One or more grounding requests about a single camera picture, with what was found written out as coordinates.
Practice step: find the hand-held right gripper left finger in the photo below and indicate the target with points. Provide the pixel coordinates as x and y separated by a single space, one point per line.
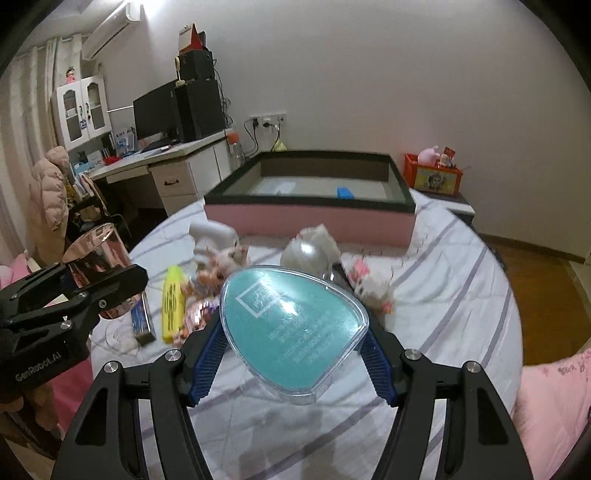
205 364

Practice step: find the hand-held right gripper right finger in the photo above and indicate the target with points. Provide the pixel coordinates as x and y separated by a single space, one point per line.
381 369

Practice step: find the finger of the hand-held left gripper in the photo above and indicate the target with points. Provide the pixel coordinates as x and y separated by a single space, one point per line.
37 288
122 286

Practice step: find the pink metallic cup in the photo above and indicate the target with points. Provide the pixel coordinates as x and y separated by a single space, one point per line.
101 254

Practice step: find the purple rectangular box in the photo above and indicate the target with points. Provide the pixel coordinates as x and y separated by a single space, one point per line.
142 323

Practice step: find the yellow marker tube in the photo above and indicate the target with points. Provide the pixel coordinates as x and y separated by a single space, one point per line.
173 304

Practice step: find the pink block toy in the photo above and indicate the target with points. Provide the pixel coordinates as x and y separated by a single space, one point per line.
371 281

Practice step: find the teal oval plastic case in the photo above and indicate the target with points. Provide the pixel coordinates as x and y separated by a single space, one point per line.
295 323

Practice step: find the pink unicorn doll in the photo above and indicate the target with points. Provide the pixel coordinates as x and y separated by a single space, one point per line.
226 263

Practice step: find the white round plush toy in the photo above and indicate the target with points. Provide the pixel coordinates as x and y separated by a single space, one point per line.
302 258

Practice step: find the white animal figurine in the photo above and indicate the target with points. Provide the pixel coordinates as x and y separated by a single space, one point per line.
323 237

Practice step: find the pink storage box black rim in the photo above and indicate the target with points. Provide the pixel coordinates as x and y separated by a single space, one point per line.
300 226

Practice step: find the pink cushion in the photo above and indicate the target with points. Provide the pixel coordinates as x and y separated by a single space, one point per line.
11 270

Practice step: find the black chair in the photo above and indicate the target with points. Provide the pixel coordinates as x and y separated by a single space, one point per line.
92 212

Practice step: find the pink down jacket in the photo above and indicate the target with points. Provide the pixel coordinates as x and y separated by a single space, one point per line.
48 198

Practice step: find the white desk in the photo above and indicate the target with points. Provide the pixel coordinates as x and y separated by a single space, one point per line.
184 180

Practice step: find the black keyboard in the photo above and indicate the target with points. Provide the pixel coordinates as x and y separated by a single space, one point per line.
159 145

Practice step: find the blue and white box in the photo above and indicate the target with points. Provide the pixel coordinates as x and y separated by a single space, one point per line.
123 137

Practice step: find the beige curtain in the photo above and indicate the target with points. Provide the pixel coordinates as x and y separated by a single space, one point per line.
23 138

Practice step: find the white glass-door cabinet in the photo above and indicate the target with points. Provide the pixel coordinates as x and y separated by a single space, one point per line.
81 115

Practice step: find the water bottle orange cap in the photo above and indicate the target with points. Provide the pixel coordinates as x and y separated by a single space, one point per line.
236 152

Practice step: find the black computer monitor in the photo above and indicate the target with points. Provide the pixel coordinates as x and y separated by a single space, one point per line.
154 113

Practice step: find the pink printed cloth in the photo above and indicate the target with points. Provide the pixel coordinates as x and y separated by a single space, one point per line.
554 406

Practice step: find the grey low cabinet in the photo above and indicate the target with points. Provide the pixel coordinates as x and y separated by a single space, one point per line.
455 205

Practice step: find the small blue item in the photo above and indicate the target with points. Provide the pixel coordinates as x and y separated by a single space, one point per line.
345 192

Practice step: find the black computer tower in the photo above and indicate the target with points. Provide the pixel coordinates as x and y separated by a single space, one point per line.
201 110

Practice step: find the red plastic crate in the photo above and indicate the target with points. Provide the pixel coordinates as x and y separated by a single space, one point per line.
431 177

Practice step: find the yellow-green snack bag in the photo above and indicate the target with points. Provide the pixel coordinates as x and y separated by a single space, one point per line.
278 145

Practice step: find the small pink doll figure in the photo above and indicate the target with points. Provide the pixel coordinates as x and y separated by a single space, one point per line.
70 76

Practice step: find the pink plush toy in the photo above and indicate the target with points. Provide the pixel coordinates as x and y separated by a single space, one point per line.
428 156

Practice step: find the black speaker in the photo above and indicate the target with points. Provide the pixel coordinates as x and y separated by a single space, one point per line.
197 64

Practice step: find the red and white calendar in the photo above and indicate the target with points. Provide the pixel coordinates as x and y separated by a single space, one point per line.
191 39

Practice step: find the white air conditioner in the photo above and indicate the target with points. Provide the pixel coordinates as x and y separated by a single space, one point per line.
108 30

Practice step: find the white wall socket strip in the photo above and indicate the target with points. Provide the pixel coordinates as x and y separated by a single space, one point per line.
268 119

